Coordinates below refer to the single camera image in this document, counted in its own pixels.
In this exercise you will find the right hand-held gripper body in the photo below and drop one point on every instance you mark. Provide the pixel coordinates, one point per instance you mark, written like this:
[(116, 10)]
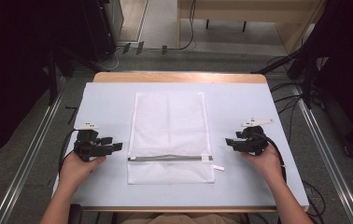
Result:
[(254, 141)]

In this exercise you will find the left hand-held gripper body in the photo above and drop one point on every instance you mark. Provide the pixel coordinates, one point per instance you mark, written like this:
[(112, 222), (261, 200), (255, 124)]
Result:
[(86, 146)]

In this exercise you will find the person's right hand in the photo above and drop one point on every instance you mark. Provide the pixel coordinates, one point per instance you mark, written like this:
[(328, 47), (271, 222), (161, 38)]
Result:
[(266, 163)]

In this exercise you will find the person's left hand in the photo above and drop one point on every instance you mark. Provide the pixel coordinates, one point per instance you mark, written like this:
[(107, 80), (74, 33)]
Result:
[(76, 169)]

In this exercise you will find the pale blue table mat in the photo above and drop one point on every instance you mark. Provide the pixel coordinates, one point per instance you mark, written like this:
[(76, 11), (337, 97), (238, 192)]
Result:
[(109, 102)]

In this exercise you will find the white mesh laundry bag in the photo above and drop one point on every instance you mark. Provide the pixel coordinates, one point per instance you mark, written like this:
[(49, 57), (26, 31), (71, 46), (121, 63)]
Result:
[(170, 137)]

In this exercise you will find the black chair part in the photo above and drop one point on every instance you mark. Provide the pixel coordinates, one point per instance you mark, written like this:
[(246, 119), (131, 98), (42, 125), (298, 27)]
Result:
[(75, 214)]

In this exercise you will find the black stand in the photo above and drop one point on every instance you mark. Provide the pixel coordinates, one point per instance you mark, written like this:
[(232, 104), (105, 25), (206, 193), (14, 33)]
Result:
[(305, 68), (52, 77)]

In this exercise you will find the person's beige trousers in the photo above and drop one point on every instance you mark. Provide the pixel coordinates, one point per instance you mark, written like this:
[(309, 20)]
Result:
[(180, 218)]

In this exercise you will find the black curtain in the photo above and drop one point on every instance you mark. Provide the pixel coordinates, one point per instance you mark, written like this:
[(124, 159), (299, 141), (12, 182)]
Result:
[(9, 68), (349, 62)]

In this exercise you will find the black cabinet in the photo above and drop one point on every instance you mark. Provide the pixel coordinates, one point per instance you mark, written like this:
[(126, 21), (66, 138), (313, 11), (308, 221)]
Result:
[(103, 28)]

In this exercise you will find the light wooden bench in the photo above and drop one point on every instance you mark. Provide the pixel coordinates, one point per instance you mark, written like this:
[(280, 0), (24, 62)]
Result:
[(249, 11)]

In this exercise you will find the metal floor rail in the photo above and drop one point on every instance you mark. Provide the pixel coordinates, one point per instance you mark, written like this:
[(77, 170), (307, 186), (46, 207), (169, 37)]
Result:
[(327, 155), (28, 155)]

